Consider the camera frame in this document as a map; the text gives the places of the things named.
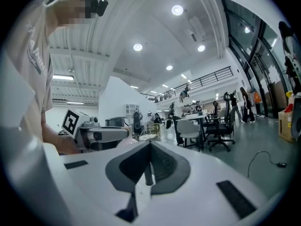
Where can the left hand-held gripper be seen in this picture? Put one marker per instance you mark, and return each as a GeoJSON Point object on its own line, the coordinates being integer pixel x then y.
{"type": "Point", "coordinates": [73, 122]}

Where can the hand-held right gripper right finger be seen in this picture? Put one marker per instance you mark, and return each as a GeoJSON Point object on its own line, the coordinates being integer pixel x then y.
{"type": "Point", "coordinates": [200, 196]}

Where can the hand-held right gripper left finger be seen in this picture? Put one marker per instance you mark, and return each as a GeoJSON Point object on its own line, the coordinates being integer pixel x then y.
{"type": "Point", "coordinates": [98, 192]}

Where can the small pink bottle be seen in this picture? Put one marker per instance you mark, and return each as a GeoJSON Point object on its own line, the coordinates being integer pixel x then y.
{"type": "Point", "coordinates": [127, 142]}

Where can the person's left forearm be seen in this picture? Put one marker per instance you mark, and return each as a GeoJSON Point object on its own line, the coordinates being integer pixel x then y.
{"type": "Point", "coordinates": [58, 140]}

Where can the black box cabinet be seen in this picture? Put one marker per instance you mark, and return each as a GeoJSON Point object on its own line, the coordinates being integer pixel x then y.
{"type": "Point", "coordinates": [115, 122]}

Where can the white shelf unit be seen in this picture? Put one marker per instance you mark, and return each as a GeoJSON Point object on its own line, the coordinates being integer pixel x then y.
{"type": "Point", "coordinates": [131, 110]}

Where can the grey shell chair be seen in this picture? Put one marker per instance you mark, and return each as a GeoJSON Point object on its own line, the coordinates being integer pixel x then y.
{"type": "Point", "coordinates": [188, 128]}

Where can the black office chair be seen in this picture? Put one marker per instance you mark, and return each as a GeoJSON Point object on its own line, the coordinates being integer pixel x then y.
{"type": "Point", "coordinates": [221, 128]}

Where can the white desk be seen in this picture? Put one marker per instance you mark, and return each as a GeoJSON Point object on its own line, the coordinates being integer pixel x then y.
{"type": "Point", "coordinates": [194, 117]}

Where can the round ceiling light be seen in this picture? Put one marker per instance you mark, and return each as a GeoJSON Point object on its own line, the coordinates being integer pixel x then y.
{"type": "Point", "coordinates": [169, 67]}
{"type": "Point", "coordinates": [137, 47]}
{"type": "Point", "coordinates": [201, 48]}
{"type": "Point", "coordinates": [177, 10]}

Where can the black mezzanine railing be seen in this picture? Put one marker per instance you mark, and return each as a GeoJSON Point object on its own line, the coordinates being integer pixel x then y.
{"type": "Point", "coordinates": [204, 79]}

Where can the brown cardboard box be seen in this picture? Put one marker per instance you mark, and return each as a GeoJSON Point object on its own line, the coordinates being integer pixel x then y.
{"type": "Point", "coordinates": [285, 126]}

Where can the person's beige t-shirt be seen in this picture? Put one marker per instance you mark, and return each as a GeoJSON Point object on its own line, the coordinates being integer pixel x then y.
{"type": "Point", "coordinates": [35, 55]}

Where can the black head-mounted camera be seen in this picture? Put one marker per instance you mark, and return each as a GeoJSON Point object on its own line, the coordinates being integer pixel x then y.
{"type": "Point", "coordinates": [102, 7]}

